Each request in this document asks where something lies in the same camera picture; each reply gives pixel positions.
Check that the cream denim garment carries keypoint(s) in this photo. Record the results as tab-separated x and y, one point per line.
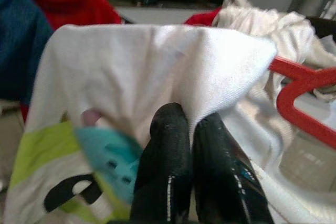
275	24

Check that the white T-shirt green print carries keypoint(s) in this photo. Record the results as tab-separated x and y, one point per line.
131	64

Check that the blue garment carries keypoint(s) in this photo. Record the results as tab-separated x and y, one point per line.
18	45

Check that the red plastic hanger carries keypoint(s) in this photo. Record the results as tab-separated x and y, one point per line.
302	73

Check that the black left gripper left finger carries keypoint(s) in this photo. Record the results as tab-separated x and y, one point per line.
162	161

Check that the red fleece garment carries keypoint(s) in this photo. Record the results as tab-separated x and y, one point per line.
78	6

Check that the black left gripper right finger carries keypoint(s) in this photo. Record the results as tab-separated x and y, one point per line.
223	171

